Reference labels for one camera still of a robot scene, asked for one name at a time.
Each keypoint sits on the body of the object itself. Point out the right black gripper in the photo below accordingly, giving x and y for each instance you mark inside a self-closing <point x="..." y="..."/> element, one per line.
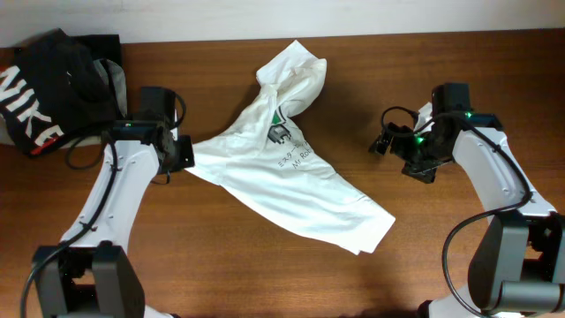
<point x="422" y="171"/>

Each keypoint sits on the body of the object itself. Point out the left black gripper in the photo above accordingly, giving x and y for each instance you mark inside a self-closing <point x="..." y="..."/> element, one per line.
<point x="185" y="155"/>

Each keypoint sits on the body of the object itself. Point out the white t-shirt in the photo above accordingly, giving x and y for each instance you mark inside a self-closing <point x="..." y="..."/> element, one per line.
<point x="264" y="161"/>

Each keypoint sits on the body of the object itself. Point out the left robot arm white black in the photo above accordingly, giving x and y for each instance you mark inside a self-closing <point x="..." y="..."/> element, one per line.
<point x="88" y="273"/>

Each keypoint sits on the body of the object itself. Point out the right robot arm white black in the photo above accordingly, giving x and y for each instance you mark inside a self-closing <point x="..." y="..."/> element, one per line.
<point x="518" y="268"/>

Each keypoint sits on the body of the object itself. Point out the black shirt with white lettering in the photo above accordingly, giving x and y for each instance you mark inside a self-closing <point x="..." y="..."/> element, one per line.
<point x="51" y="93"/>

